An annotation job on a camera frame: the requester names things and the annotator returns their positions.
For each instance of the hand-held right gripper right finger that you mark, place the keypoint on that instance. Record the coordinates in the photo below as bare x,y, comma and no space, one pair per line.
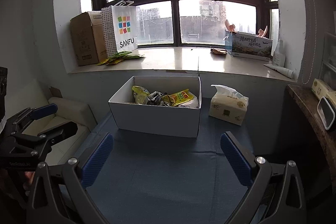
236,161

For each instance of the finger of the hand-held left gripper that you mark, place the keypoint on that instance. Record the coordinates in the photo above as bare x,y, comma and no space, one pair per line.
44,109
65,129

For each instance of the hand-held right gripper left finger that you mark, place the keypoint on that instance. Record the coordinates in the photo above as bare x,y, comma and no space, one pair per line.
98,158

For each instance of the white cardboard box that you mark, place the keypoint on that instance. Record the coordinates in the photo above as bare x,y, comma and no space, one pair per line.
157,121

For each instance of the green yellow snack packet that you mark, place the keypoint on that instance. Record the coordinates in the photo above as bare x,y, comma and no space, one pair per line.
139,91

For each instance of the silver black snack packet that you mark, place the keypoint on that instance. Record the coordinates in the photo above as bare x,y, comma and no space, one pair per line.
156,98

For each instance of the yellow snack pouch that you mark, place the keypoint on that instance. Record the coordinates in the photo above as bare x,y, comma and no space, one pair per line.
181,96

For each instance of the person's left hand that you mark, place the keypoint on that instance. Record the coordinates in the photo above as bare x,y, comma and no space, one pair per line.
28,176

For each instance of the white seat cushion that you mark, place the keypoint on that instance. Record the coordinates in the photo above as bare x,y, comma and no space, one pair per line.
73,111

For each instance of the pale yellow tissue pack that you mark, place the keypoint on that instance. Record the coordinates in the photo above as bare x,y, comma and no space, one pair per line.
227,111

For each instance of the blue tablecloth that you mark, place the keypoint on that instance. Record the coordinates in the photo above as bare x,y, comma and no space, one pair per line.
168,174

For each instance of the white snack bag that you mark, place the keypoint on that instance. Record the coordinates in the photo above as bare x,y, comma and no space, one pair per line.
190,102

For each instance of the brown cardboard box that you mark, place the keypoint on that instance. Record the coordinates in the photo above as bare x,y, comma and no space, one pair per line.
84,43

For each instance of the brown stone counter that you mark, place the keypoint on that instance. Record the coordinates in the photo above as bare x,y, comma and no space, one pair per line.
304,106

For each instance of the pile of green packets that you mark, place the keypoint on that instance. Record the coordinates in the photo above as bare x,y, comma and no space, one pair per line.
120,58

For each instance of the white tube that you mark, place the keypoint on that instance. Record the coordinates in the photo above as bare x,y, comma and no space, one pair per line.
279,70

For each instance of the white container on counter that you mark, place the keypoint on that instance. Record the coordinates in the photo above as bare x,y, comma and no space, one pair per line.
326,112

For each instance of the brown wrapper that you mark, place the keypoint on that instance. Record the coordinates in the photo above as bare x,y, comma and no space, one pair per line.
218,51

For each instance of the white paper shopping bag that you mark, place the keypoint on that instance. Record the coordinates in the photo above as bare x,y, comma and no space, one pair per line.
123,29

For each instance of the small yellow tissue pack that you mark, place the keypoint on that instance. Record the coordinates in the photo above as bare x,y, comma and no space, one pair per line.
321,87

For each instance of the white bottle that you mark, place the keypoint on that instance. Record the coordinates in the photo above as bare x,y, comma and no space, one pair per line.
278,56

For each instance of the printed landscape box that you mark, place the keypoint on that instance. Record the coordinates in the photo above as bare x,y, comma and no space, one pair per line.
252,48

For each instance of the marble windowsill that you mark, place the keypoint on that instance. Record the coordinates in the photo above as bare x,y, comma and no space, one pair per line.
170,58

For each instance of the pink clip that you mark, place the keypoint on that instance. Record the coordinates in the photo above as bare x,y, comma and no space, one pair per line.
231,26
263,32

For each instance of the translucent plastic drawer unit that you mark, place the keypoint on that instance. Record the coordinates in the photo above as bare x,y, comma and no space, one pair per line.
329,56

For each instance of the brown wall plate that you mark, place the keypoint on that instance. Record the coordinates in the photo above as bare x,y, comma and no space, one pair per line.
55,92

